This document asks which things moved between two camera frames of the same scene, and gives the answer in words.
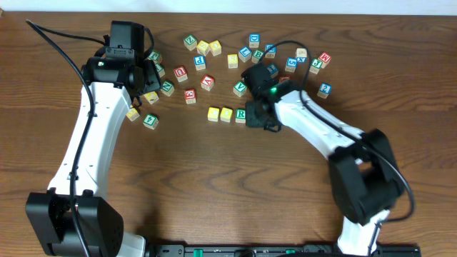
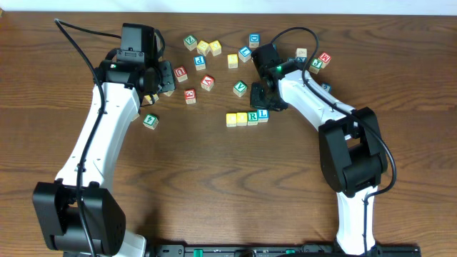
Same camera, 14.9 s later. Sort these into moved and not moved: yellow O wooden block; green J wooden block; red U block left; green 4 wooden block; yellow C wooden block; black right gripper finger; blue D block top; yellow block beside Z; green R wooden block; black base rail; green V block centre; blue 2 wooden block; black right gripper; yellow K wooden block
Moved: black right gripper; green R wooden block; black right gripper finger; yellow C wooden block; yellow O wooden block
Not moved: green 4 wooden block; red U block left; blue D block top; yellow K wooden block; green J wooden block; black base rail; blue 2 wooden block; yellow block beside Z; green V block centre
